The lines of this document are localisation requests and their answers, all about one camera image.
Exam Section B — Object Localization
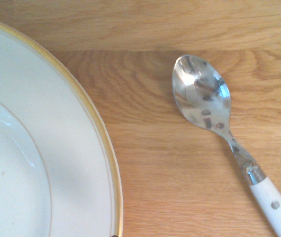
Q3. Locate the white plate with gold rim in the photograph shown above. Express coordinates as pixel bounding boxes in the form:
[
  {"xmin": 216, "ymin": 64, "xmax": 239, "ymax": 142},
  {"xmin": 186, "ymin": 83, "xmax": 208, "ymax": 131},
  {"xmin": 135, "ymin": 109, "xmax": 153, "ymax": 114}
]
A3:
[{"xmin": 0, "ymin": 16, "xmax": 124, "ymax": 237}]

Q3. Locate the spoon with white handle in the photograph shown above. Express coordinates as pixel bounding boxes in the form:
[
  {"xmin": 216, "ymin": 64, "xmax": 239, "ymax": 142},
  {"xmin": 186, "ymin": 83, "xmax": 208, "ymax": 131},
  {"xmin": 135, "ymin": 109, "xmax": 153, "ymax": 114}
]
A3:
[{"xmin": 172, "ymin": 54, "xmax": 281, "ymax": 237}]

